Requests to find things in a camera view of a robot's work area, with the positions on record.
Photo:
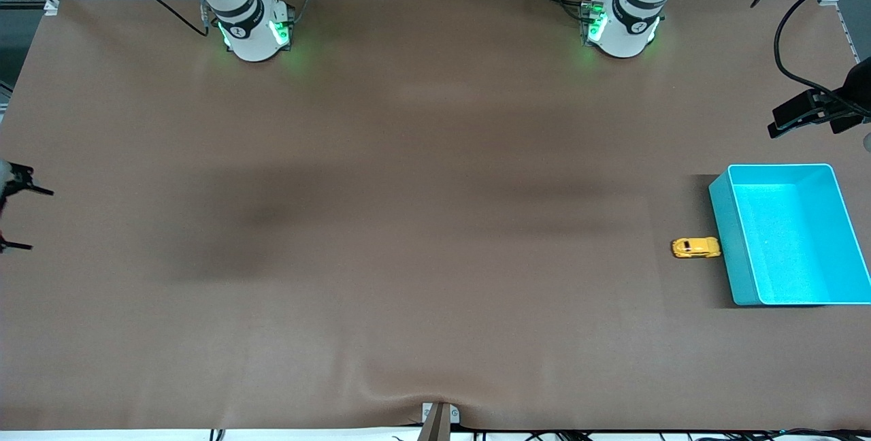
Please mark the yellow beetle toy car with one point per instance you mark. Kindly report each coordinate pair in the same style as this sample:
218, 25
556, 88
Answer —
695, 248

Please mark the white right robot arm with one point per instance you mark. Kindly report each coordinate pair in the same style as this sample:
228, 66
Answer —
252, 33

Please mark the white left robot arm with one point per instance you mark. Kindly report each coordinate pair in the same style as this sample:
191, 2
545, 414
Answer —
626, 26

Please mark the turquoise plastic bin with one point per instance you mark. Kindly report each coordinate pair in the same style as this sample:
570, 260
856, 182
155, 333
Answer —
782, 250

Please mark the brown table mat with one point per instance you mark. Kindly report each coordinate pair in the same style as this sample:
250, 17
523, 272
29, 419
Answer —
435, 223

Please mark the metal table edge clamp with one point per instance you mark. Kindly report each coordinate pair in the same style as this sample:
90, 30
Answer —
435, 427

